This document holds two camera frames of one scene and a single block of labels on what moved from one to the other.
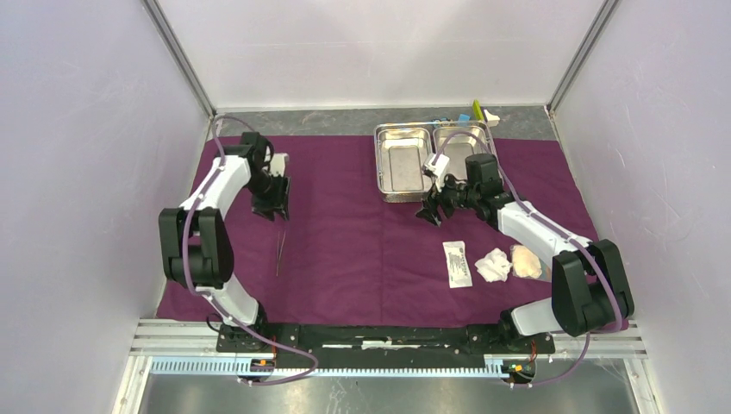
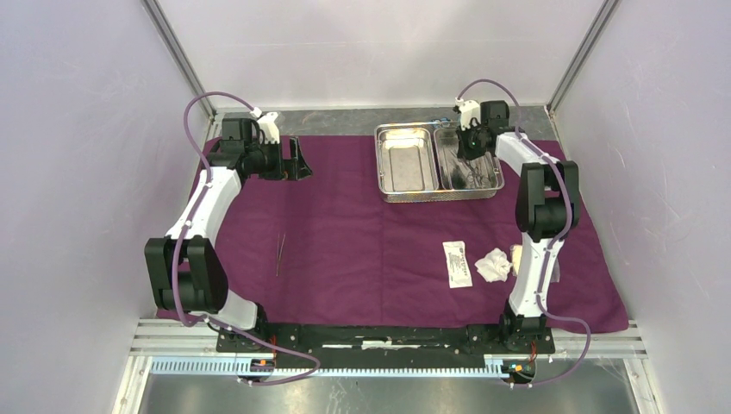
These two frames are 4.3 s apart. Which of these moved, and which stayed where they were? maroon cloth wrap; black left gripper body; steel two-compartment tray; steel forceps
Moved: black left gripper body
Stayed: steel forceps; steel two-compartment tray; maroon cloth wrap
